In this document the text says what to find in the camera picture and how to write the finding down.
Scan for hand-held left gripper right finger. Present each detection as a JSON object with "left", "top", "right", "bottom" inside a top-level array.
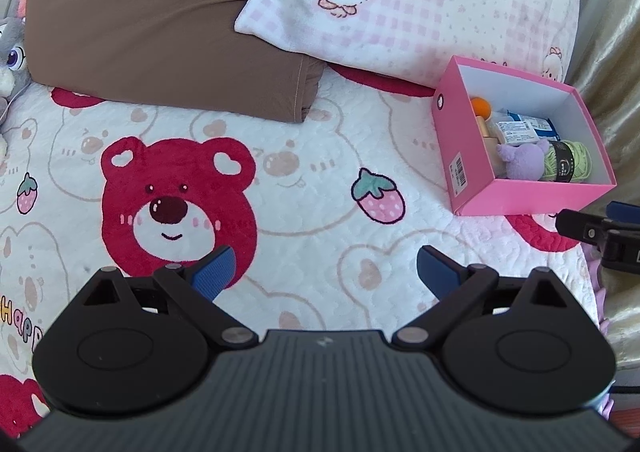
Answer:
[{"left": 391, "top": 245, "right": 571, "bottom": 348}]

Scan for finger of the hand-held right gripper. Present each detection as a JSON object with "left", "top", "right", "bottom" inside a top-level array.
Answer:
[
  {"left": 605, "top": 201, "right": 640, "bottom": 223},
  {"left": 556, "top": 209, "right": 608, "bottom": 246}
]

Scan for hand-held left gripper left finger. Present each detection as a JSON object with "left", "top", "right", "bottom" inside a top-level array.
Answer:
[{"left": 81, "top": 245, "right": 253, "bottom": 348}]

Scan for green yarn ball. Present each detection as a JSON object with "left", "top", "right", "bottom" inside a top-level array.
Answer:
[{"left": 544, "top": 139, "right": 593, "bottom": 183}]

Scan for pink cardboard box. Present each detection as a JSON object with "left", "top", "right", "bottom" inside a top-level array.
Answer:
[{"left": 432, "top": 55, "right": 618, "bottom": 217}]

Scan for purple plush toy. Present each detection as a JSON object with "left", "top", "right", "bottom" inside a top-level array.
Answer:
[{"left": 496, "top": 139, "right": 551, "bottom": 181}]

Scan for white tissue pack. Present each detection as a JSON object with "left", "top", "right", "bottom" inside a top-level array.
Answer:
[{"left": 492, "top": 110, "right": 556, "bottom": 148}]

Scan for beige foundation bottle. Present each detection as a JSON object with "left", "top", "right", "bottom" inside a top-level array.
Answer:
[{"left": 475, "top": 115, "right": 503, "bottom": 178}]

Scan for purple fluffy cloth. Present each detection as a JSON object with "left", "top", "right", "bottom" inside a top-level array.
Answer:
[{"left": 589, "top": 252, "right": 612, "bottom": 338}]

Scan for bear printed blanket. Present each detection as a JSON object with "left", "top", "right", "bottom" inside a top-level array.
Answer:
[{"left": 0, "top": 62, "right": 608, "bottom": 433}]

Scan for shiny beige curtain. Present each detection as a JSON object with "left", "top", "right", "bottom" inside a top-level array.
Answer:
[{"left": 570, "top": 0, "right": 640, "bottom": 213}]

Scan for brown pillow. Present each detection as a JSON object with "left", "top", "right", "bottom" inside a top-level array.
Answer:
[{"left": 25, "top": 0, "right": 326, "bottom": 124}]

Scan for pink checked pillow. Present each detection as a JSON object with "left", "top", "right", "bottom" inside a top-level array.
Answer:
[{"left": 235, "top": 0, "right": 582, "bottom": 93}]

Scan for grey rabbit plush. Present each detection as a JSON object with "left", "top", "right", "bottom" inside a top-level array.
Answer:
[{"left": 0, "top": 0, "right": 32, "bottom": 158}]

